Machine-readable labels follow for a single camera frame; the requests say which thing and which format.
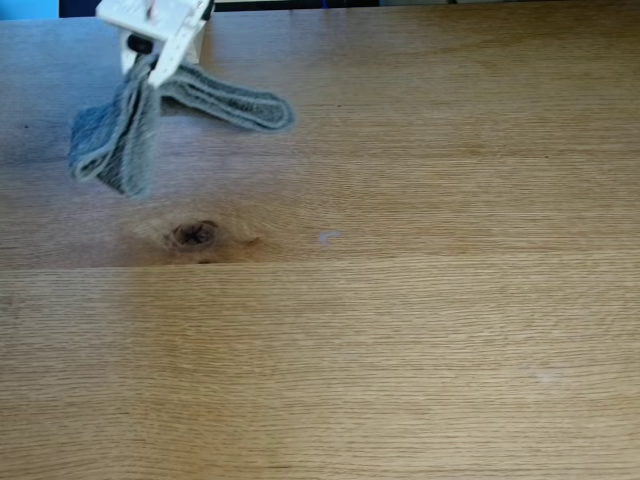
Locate grey microfibre cloth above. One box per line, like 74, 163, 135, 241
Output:
66, 51, 297, 200

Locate pale wooden stand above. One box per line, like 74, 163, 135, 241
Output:
191, 22, 207, 65

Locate dark blue object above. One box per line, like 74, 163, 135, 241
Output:
59, 0, 101, 19

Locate light blue object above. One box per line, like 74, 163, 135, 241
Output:
0, 0, 61, 21

